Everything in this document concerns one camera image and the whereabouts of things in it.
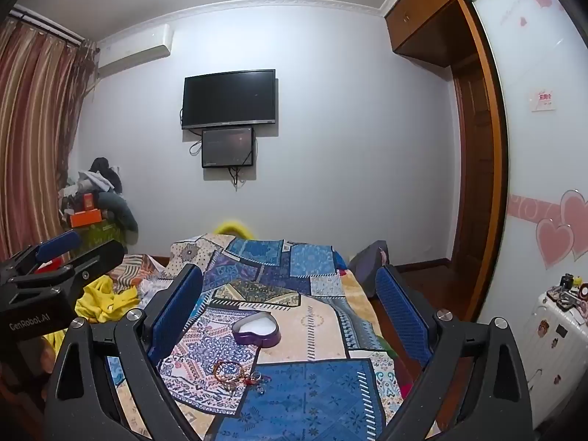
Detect dark grey cushion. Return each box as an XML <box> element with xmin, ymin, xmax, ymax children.
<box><xmin>348</xmin><ymin>240</ymin><xmax>389</xmax><ymax>295</ymax></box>

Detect green patterned cloth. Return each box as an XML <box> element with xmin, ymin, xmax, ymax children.
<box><xmin>79</xmin><ymin>220</ymin><xmax>127</xmax><ymax>258</ymax></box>

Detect white paper sign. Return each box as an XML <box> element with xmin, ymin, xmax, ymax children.
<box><xmin>531</xmin><ymin>89</ymin><xmax>558</xmax><ymax>112</ymax></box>

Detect yellow plastic object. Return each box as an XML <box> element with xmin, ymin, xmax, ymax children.
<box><xmin>216</xmin><ymin>220</ymin><xmax>256</xmax><ymax>240</ymax></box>

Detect purple heart-shaped jewelry box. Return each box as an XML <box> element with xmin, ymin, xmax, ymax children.
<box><xmin>232</xmin><ymin>311</ymin><xmax>281</xmax><ymax>346</ymax></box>

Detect striped red curtain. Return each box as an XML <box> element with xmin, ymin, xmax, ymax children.
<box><xmin>0</xmin><ymin>21</ymin><xmax>99</xmax><ymax>262</ymax></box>

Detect small black wall monitor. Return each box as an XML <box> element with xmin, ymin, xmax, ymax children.
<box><xmin>201</xmin><ymin>125</ymin><xmax>255</xmax><ymax>169</ymax></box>

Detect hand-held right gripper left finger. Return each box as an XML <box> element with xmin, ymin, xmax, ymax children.
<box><xmin>43</xmin><ymin>263</ymin><xmax>216</xmax><ymax>441</ymax></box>

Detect curtain rod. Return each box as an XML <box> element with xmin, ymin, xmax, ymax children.
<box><xmin>11</xmin><ymin>4</ymin><xmax>86</xmax><ymax>44</ymax></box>

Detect orange box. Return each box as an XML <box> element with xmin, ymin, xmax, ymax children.
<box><xmin>69</xmin><ymin>210</ymin><xmax>103</xmax><ymax>229</ymax></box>

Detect striped brown bedsheet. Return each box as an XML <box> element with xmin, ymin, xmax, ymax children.
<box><xmin>109</xmin><ymin>254</ymin><xmax>159</xmax><ymax>293</ymax></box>

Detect small ring with red string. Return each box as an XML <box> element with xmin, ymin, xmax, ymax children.
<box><xmin>248</xmin><ymin>368</ymin><xmax>273</xmax><ymax>396</ymax></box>

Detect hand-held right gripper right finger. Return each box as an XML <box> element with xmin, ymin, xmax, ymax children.
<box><xmin>374</xmin><ymin>264</ymin><xmax>536</xmax><ymax>441</ymax></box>

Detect yellow garment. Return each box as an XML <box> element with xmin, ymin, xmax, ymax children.
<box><xmin>43</xmin><ymin>276</ymin><xmax>141</xmax><ymax>354</ymax></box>

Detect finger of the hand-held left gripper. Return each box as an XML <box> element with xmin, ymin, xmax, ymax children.
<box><xmin>0</xmin><ymin>230</ymin><xmax>82</xmax><ymax>282</ymax></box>
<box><xmin>9</xmin><ymin>239</ymin><xmax>126</xmax><ymax>294</ymax></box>

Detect orange bead bracelet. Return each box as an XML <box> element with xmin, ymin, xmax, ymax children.
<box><xmin>212</xmin><ymin>361</ymin><xmax>246</xmax><ymax>383</ymax></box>

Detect white suitcase with stickers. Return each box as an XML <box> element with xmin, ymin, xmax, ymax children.
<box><xmin>519</xmin><ymin>285</ymin><xmax>588</xmax><ymax>429</ymax></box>

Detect patchwork printed blanket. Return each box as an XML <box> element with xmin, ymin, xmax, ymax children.
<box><xmin>105</xmin><ymin>234</ymin><xmax>407</xmax><ymax>441</ymax></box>

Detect pile of clothes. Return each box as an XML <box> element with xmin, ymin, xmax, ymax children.
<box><xmin>57</xmin><ymin>157</ymin><xmax>139</xmax><ymax>235</ymax></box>

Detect wooden overhead cabinet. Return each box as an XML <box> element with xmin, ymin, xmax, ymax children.
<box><xmin>385</xmin><ymin>0</ymin><xmax>488</xmax><ymax>67</ymax></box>

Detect cosmetics clutter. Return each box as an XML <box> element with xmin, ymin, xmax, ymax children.
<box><xmin>546</xmin><ymin>273</ymin><xmax>588</xmax><ymax>319</ymax></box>

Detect pink heart wall stickers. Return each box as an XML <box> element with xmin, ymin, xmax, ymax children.
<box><xmin>508</xmin><ymin>188</ymin><xmax>588</xmax><ymax>270</ymax></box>

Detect white air conditioner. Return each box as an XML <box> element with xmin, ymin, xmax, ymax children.
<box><xmin>98</xmin><ymin>24</ymin><xmax>174</xmax><ymax>76</ymax></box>

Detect black wall television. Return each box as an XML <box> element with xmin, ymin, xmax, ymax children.
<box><xmin>182</xmin><ymin>70</ymin><xmax>277</xmax><ymax>130</ymax></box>

